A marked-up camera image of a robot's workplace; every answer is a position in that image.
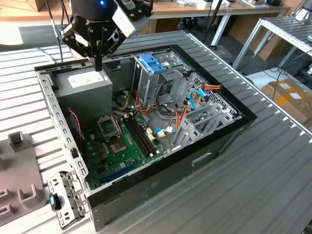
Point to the thin locking lever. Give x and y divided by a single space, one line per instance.
119 128

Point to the black case fan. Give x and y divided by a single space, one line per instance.
74 139

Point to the green motherboard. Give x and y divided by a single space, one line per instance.
114 165

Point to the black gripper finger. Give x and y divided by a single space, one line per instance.
73 36
114 41

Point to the large brown cardboard sheet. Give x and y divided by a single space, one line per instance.
246 31

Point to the blue plastic drive bracket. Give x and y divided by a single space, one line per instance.
152 64

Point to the small brown cardboard box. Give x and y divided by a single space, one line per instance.
168 25

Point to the aluminium frame slat table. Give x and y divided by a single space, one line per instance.
285 25

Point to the gray metal disk bay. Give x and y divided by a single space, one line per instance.
195 131

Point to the perforated metal bracket plate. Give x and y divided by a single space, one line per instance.
54 181

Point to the gray parts rack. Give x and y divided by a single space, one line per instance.
22 165

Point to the blue expansion slot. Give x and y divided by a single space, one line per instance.
119 173

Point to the black office chair base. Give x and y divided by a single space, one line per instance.
190 23

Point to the wooden desk white legs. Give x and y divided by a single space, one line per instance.
243 11
24 15

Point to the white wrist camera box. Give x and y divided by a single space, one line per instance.
124 22

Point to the black open PC case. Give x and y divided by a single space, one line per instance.
170 175

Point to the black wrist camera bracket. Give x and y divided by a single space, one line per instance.
136 9

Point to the cardboard box white labels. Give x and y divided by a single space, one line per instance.
287 97

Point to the gray power supply box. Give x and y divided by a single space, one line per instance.
83 97

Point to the black RAM slot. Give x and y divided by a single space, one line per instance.
143 136
137 139

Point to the CPU socket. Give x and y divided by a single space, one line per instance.
117 146

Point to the black tripod stand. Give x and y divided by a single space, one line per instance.
214 14

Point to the gray metal drive cage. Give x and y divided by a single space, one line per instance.
148 83

